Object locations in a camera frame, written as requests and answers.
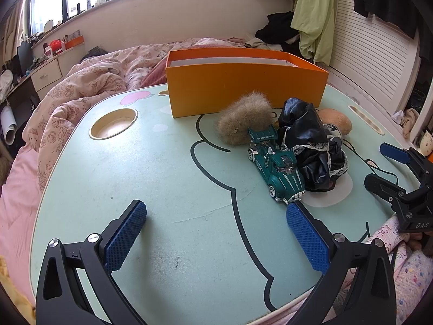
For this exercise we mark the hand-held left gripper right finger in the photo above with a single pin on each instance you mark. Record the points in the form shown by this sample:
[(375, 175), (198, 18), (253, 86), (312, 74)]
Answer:
[(307, 237)]

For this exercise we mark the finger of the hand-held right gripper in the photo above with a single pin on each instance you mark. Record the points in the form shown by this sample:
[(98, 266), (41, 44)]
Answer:
[(394, 152), (380, 184)]

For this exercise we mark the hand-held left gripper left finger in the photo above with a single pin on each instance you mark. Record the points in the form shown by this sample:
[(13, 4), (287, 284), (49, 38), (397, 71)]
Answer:
[(127, 237)]

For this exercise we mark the orange cardboard box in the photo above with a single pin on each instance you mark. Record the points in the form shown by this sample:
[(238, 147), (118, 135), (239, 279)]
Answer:
[(236, 88)]

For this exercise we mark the person's right forearm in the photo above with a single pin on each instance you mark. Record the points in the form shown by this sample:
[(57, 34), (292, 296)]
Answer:
[(416, 277)]

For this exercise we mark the green cartoon desktop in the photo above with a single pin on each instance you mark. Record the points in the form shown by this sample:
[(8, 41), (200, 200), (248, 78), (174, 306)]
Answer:
[(152, 176)]

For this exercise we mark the person's right hand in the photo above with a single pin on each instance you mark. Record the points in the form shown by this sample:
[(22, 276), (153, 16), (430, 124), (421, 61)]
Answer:
[(417, 241)]

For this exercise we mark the cream cloth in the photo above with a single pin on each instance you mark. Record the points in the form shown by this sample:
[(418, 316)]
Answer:
[(409, 120)]

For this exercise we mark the pink printed pajama pants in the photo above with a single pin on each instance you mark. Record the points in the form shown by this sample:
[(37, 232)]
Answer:
[(385, 230)]

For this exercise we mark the silver metal object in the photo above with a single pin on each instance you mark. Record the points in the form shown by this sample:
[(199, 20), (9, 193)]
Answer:
[(335, 132)]

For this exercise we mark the tan round plush pad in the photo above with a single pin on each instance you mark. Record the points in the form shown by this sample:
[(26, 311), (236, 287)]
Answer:
[(338, 120)]

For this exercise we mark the green toy car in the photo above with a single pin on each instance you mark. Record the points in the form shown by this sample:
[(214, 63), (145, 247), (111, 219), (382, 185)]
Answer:
[(280, 172)]

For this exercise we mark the black lace-trimmed garment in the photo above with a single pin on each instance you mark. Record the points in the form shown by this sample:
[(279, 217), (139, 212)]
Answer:
[(304, 125)]

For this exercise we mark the white slatted wardrobe door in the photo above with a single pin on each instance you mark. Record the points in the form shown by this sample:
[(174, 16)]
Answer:
[(372, 57)]

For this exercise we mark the yellow cloth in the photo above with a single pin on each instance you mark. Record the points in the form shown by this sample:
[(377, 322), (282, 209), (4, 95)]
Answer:
[(13, 298)]

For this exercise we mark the furry tan plush item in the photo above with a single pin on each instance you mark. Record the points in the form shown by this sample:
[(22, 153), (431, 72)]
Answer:
[(240, 118)]

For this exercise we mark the black hanging garment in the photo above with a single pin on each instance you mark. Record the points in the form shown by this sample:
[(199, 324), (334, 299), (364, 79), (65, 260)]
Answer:
[(389, 0)]

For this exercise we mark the pink floral duvet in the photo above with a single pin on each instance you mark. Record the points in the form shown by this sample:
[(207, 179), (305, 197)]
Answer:
[(84, 88)]

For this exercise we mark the light green garment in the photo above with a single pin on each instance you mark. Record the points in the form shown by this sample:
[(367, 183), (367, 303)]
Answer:
[(314, 17)]

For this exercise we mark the rolled white paper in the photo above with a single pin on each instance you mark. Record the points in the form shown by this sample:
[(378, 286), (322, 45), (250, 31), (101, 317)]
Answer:
[(7, 122)]

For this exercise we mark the black clothes pile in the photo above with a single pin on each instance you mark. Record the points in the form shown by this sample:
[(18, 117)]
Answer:
[(277, 28)]

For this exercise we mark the white drawer cabinet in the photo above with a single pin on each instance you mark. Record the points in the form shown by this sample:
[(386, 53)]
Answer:
[(47, 72)]

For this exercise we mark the dark grey folded cloth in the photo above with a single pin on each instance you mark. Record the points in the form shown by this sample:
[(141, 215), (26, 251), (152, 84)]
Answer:
[(96, 54)]

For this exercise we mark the orange storage tray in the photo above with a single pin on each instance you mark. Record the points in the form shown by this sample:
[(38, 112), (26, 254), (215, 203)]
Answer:
[(74, 42)]

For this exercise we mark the red container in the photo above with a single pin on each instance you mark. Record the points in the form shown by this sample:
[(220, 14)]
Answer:
[(56, 46)]

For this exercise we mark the black monitor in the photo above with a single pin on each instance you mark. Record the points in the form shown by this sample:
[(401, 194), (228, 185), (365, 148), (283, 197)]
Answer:
[(25, 56)]

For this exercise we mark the beige curtain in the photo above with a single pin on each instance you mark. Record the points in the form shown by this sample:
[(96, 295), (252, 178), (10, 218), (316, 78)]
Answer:
[(13, 27)]

